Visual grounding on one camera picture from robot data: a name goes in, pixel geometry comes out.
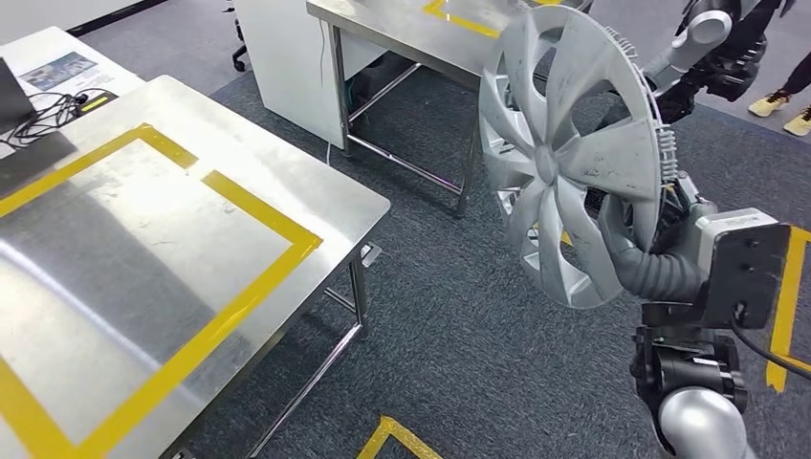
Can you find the printed paper sheet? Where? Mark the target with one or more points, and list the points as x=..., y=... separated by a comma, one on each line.
x=63, y=69

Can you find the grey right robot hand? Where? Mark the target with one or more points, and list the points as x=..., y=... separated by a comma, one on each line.
x=659, y=279

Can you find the black power adapter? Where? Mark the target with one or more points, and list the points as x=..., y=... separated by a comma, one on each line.
x=95, y=103

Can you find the person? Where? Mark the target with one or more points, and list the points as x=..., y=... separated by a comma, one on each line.
x=770, y=101

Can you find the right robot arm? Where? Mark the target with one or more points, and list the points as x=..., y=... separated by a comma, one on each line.
x=697, y=431

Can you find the black office chair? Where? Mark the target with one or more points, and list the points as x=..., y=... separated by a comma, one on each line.
x=239, y=60

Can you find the white desk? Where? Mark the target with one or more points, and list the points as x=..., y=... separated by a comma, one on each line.
x=285, y=63
x=44, y=41

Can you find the silver plastic hubcap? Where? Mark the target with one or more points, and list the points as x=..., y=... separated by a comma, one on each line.
x=545, y=161

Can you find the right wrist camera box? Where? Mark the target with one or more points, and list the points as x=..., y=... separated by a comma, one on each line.
x=747, y=272

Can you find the black humanoid robot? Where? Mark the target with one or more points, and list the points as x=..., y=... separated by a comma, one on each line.
x=728, y=63

